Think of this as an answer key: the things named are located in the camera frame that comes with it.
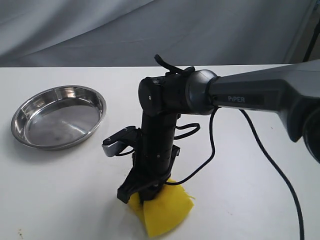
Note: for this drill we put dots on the grey fabric backdrop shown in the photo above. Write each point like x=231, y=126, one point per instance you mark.
x=125, y=33

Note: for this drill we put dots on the yellow sponge block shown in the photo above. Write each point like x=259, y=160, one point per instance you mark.
x=164, y=213

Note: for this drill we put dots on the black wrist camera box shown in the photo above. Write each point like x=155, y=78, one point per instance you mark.
x=121, y=143

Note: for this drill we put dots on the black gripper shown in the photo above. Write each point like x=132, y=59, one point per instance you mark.
x=152, y=163

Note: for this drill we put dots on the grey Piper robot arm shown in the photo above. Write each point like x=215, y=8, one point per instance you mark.
x=291, y=91

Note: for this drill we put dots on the black stand pole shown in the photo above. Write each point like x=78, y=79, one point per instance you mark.
x=312, y=43

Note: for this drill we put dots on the round stainless steel dish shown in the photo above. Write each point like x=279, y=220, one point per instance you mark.
x=59, y=118

